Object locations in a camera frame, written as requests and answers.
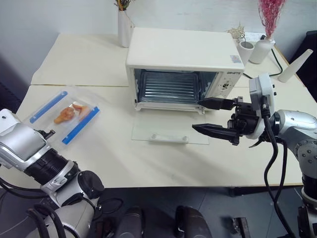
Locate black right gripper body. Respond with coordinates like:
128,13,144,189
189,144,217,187
227,95,260,140

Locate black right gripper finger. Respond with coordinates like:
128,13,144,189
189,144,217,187
191,122,241,146
198,97,236,111

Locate white oven control knob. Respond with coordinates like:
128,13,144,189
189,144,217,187
218,79,234,94

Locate glass oven door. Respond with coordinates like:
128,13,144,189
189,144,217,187
130,111,210,145

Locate white toaster oven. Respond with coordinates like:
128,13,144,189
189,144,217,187
125,27,246,115

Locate orange food pieces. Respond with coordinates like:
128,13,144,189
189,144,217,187
53,104,90,124

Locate clear zip bag with food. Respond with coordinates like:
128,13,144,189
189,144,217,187
25,86,101,150

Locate small white pot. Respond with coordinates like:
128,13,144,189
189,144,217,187
238,40,255,65

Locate round white bottle vase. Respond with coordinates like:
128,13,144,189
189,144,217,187
248,37,276,65

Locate white cone-shaped vase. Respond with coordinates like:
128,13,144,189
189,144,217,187
277,49,314,83

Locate pale dried sprig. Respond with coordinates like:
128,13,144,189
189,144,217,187
226,22,249,43

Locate black chair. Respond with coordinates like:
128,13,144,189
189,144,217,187
288,30,317,103

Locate dark rounded shape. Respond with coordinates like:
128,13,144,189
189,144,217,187
174,205,212,238
115,206,145,238

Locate pink dried flowers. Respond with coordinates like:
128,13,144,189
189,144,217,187
257,0,288,41

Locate tall white vase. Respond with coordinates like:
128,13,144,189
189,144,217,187
117,10,135,48

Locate yellow dried plant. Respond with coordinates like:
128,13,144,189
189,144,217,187
113,0,136,12

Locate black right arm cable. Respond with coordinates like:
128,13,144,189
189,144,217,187
248,95,298,238

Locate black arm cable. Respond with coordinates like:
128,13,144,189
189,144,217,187
0,177,68,238
248,95,298,238

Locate white oven door handle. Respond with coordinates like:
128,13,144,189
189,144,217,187
148,132,190,144

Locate black oven power cord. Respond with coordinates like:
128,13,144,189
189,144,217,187
243,34,284,79

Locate thin black floor cable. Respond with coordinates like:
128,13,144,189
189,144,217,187
95,197,124,222

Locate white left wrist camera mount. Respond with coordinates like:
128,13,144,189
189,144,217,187
0,108,22,136

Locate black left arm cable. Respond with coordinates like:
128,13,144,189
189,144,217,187
0,177,68,238

